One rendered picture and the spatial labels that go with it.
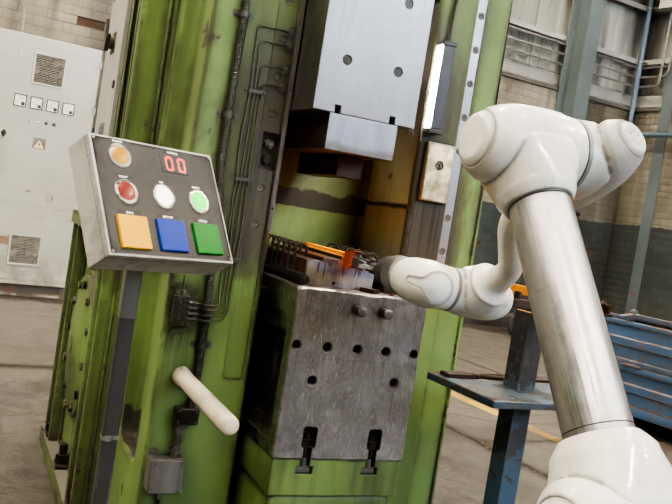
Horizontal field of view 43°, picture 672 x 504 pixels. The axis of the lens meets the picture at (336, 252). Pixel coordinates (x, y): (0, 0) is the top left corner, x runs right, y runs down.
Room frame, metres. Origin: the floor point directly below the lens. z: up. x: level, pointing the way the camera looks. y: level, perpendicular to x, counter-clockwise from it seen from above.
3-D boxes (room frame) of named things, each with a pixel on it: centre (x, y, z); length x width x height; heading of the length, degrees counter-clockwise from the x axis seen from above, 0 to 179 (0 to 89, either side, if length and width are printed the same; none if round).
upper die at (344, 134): (2.44, 0.07, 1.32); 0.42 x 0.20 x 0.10; 24
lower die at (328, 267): (2.44, 0.07, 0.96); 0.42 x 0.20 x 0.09; 24
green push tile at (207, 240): (1.94, 0.30, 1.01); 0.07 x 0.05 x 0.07; 139
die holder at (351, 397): (2.47, 0.02, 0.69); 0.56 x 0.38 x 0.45; 24
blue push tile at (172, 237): (1.86, 0.36, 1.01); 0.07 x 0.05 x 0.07; 139
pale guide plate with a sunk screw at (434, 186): (2.50, -0.25, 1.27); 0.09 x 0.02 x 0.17; 114
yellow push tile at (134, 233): (1.78, 0.43, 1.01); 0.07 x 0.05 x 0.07; 139
